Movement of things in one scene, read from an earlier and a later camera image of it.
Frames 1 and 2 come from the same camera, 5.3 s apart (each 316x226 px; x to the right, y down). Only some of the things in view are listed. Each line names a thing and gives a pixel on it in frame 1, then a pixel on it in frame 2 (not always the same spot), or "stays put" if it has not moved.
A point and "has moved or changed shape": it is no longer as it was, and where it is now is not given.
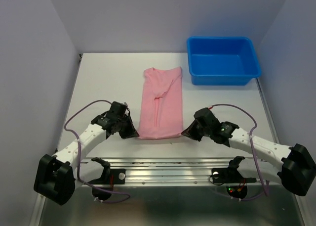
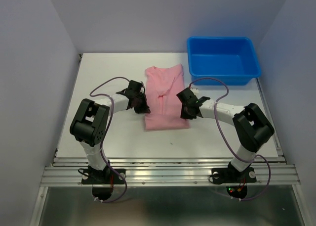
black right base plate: (231, 175) stays put
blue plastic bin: (221, 60) stays put
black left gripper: (131, 132) to (144, 109)
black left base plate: (112, 176) stays put
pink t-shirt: (161, 112) has moved or changed shape
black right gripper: (189, 132) to (184, 115)
